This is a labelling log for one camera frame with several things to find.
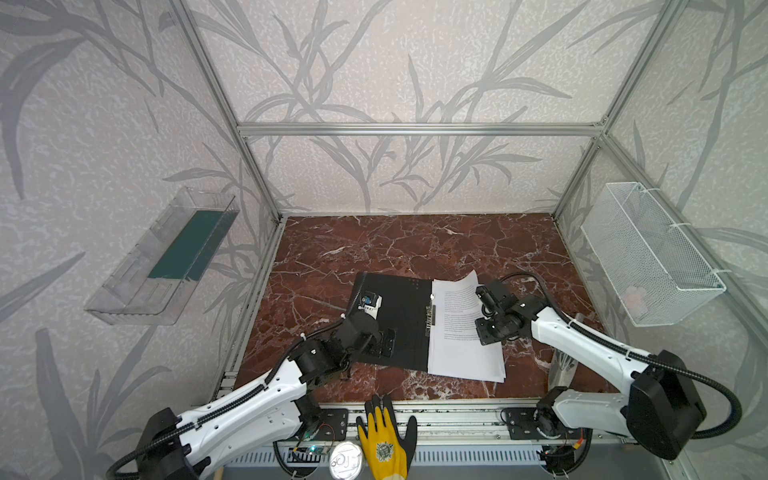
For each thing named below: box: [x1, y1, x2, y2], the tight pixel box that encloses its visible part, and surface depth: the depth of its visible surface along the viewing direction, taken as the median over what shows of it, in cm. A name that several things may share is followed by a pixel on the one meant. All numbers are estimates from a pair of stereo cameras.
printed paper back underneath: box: [428, 270, 506, 383], surface depth 89 cm
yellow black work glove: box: [357, 394, 418, 480], surface depth 72 cm
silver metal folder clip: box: [425, 304, 436, 337], surface depth 93 cm
